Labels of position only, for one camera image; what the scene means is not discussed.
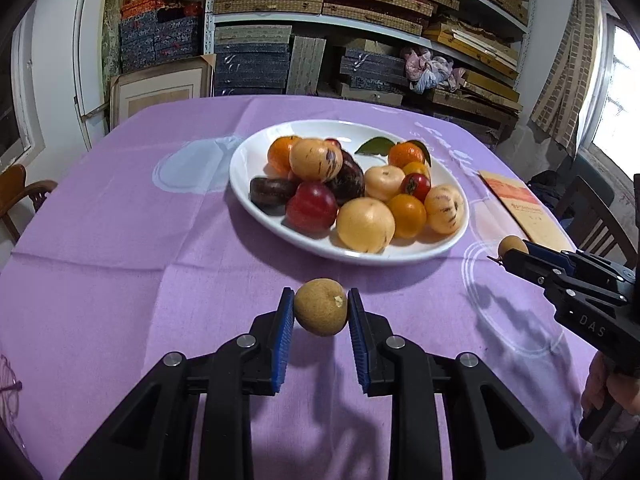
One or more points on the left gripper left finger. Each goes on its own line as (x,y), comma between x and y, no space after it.
(190,417)

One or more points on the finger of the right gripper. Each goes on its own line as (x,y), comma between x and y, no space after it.
(537,267)
(579,264)

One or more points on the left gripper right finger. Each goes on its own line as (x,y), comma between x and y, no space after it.
(490,433)

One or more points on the brown longan back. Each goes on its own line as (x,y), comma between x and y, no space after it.
(510,243)

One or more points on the brown longan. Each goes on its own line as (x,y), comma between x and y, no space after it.
(510,243)
(320,306)

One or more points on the brown longan front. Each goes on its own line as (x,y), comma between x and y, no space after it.
(320,306)

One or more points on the yellow-orange round fruit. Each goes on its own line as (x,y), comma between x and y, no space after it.
(409,215)

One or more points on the red cherry tomato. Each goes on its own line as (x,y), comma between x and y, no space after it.
(416,185)

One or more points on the orange fruit apart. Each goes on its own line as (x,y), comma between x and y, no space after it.
(417,168)

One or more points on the pale yellow round fruit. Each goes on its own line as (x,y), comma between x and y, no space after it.
(365,225)

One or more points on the leafy mandarin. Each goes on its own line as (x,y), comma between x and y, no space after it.
(397,153)

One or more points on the dark passion fruit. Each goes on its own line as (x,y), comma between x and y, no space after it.
(271,192)

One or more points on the dark red plum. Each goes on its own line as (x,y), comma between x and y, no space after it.
(313,208)
(350,180)

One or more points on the orange mandarin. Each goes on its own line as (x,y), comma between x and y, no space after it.
(279,154)

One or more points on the large pepino melon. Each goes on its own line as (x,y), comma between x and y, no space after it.
(315,160)

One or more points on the person's right hand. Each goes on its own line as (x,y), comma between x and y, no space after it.
(624,390)

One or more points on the dark wooden chair right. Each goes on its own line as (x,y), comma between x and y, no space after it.
(591,225)

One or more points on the orange paper notebook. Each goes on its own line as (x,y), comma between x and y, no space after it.
(535,219)

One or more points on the purple tablecloth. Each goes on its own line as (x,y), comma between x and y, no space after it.
(135,254)

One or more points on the white oval plate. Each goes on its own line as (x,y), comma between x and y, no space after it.
(446,206)

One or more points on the pink cloth bundle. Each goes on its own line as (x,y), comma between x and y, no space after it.
(426,71)

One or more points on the metal storage shelf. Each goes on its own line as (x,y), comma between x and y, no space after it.
(510,20)

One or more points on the wooden chair left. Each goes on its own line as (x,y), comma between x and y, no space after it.
(14,189)

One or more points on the framed picture cardboard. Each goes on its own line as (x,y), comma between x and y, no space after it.
(189,78)

